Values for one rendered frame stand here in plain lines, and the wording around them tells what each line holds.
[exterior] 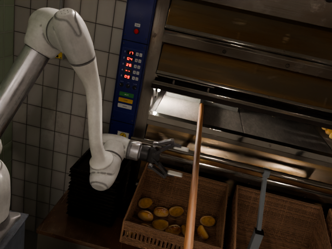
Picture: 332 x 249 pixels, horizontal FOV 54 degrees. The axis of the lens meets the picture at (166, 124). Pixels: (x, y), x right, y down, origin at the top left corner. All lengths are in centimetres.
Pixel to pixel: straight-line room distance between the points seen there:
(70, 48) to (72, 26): 7
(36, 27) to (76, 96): 91
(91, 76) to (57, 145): 114
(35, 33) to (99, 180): 61
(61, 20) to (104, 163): 58
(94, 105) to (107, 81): 75
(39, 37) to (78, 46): 17
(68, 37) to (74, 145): 122
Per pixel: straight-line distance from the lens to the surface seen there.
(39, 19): 132
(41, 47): 131
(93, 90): 130
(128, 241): 192
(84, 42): 120
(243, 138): 206
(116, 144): 148
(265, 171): 173
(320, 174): 227
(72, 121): 222
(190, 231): 112
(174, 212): 215
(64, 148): 232
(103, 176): 137
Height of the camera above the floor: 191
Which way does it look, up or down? 22 degrees down
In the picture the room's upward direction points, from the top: 12 degrees clockwise
